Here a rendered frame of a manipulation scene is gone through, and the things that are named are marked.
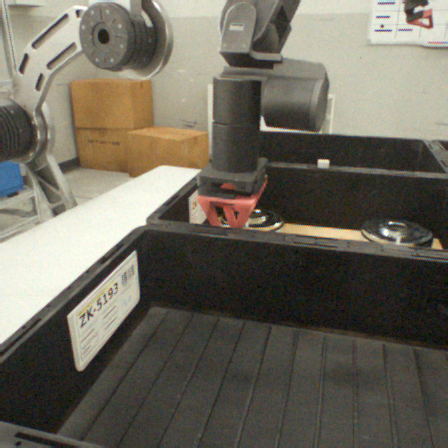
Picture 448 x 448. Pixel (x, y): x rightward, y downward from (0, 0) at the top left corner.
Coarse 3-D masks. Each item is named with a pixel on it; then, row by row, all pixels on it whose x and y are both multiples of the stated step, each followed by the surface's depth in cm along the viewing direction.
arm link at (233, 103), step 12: (228, 72) 49; (240, 72) 48; (252, 72) 48; (264, 72) 48; (216, 84) 48; (228, 84) 47; (240, 84) 47; (252, 84) 47; (264, 84) 46; (216, 96) 49; (228, 96) 48; (240, 96) 47; (252, 96) 48; (216, 108) 49; (228, 108) 48; (240, 108) 48; (252, 108) 48; (216, 120) 50; (228, 120) 49; (240, 120) 48; (252, 120) 49
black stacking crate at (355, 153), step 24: (264, 144) 103; (288, 144) 101; (312, 144) 100; (336, 144) 98; (360, 144) 97; (384, 144) 96; (408, 144) 94; (384, 168) 98; (408, 168) 96; (432, 168) 81
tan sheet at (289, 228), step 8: (288, 224) 76; (288, 232) 73; (296, 232) 73; (304, 232) 73; (312, 232) 73; (320, 232) 73; (328, 232) 73; (336, 232) 73; (344, 232) 73; (352, 232) 73; (440, 248) 67
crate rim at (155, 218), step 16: (368, 176) 70; (384, 176) 69; (400, 176) 69; (416, 176) 68; (432, 176) 68; (176, 192) 61; (160, 208) 55; (160, 224) 50; (176, 224) 50; (192, 224) 50; (304, 240) 46; (320, 240) 46; (336, 240) 46; (352, 240) 46
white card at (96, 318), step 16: (112, 272) 42; (128, 272) 45; (96, 288) 39; (112, 288) 42; (128, 288) 46; (80, 304) 37; (96, 304) 39; (112, 304) 42; (128, 304) 46; (80, 320) 37; (96, 320) 40; (112, 320) 43; (80, 336) 37; (96, 336) 40; (80, 352) 38; (96, 352) 40; (80, 368) 38
